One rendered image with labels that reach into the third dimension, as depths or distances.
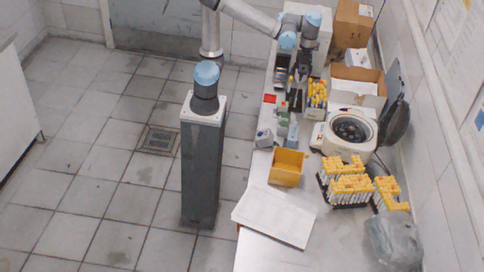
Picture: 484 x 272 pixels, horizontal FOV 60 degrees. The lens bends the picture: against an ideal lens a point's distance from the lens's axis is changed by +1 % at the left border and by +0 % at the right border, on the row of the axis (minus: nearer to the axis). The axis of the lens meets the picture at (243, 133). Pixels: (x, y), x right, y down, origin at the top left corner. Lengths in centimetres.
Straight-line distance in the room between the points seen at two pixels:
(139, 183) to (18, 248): 79
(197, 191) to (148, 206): 49
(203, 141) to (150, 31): 204
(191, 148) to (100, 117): 141
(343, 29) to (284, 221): 143
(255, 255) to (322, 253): 25
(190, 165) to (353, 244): 98
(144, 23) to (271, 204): 261
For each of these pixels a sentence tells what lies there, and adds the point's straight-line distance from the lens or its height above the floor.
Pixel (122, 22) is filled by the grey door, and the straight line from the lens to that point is 404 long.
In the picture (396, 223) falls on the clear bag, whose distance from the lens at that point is 162.
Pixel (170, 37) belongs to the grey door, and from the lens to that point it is 395.
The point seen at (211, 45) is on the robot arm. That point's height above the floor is 119.
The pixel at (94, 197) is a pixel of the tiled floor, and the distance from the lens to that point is 291.
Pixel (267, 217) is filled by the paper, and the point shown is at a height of 89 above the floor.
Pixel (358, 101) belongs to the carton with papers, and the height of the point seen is 97.
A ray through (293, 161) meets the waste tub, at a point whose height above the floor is 91.
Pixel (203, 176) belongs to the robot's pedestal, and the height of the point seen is 49.
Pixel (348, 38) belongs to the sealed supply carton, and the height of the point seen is 95.
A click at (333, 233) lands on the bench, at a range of 172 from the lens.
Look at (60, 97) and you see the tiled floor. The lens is 371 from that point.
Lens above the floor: 224
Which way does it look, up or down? 43 degrees down
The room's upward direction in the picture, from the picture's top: 7 degrees clockwise
